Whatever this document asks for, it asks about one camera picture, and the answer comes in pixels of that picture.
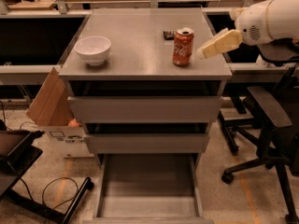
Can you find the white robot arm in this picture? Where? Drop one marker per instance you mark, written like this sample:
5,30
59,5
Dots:
283,19

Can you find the white ceramic bowl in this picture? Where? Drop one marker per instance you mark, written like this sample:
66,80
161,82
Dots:
93,50

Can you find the orange fruit in box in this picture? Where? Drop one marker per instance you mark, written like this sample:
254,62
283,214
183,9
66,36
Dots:
73,123

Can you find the grey top drawer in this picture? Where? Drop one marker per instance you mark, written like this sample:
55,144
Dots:
145,109

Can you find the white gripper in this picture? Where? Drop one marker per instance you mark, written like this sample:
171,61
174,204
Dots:
251,24

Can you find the grey open bottom drawer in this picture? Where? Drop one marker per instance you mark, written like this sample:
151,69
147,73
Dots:
148,189

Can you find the grey middle drawer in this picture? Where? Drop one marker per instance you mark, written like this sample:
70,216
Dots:
146,143

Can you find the grey drawer cabinet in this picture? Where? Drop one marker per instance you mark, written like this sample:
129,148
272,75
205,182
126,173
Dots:
140,65

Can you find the black office chair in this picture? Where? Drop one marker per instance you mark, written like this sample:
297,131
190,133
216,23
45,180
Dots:
277,111

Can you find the red coke can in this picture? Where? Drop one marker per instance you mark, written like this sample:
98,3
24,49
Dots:
183,44

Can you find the brown cardboard box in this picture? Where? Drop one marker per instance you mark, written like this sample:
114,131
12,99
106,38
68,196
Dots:
51,112

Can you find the dark snack bar wrapper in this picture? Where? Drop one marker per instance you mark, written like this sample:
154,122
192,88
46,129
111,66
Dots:
168,35

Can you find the black stand with base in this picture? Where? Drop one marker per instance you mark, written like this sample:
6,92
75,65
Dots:
17,155

